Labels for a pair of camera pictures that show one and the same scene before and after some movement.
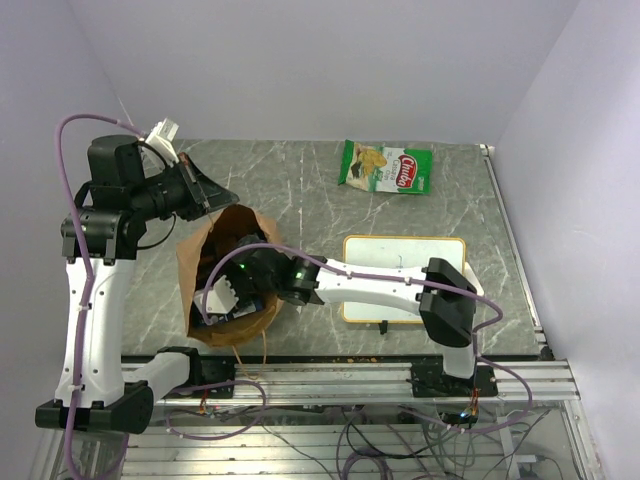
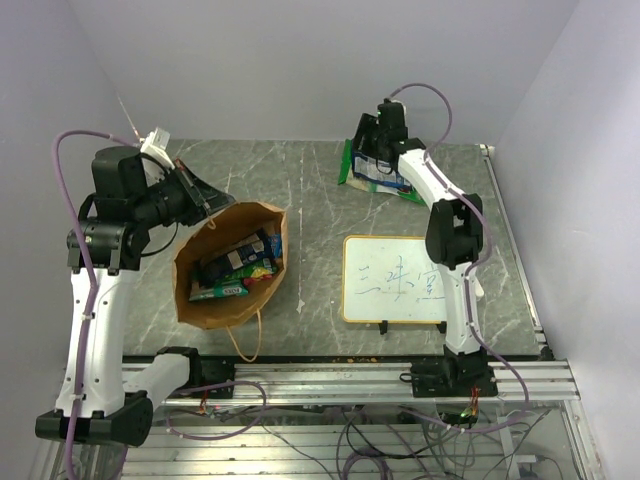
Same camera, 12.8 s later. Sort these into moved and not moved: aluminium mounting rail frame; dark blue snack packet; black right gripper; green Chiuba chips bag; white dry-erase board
Moved: black right gripper; dark blue snack packet; green Chiuba chips bag
Not moved: white dry-erase board; aluminium mounting rail frame
